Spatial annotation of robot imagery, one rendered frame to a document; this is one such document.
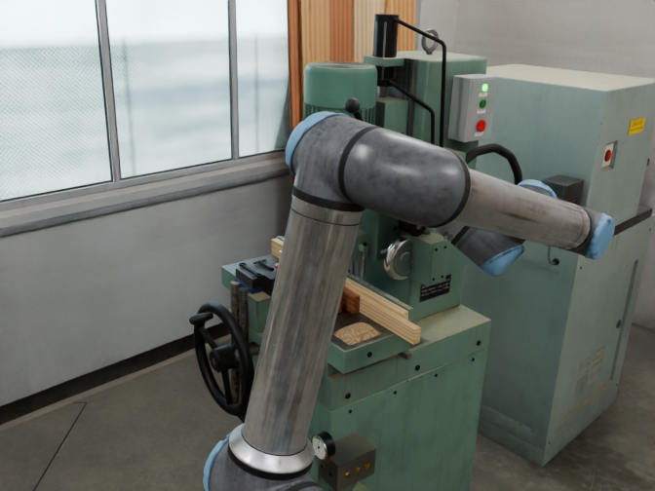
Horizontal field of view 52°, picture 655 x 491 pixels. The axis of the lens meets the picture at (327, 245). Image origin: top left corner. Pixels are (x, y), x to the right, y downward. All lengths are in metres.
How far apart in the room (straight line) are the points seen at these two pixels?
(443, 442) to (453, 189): 1.25
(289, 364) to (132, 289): 2.02
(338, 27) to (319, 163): 2.41
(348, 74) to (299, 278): 0.67
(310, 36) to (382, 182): 2.31
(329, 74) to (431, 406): 0.96
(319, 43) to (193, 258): 1.16
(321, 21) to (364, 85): 1.66
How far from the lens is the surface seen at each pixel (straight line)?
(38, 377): 3.00
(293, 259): 1.02
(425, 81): 1.70
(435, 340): 1.83
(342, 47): 3.37
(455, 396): 2.01
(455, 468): 2.19
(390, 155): 0.91
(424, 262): 1.73
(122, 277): 2.99
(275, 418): 1.12
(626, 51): 3.78
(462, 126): 1.74
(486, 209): 1.03
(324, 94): 1.58
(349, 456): 1.69
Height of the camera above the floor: 1.68
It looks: 21 degrees down
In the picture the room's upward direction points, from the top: 2 degrees clockwise
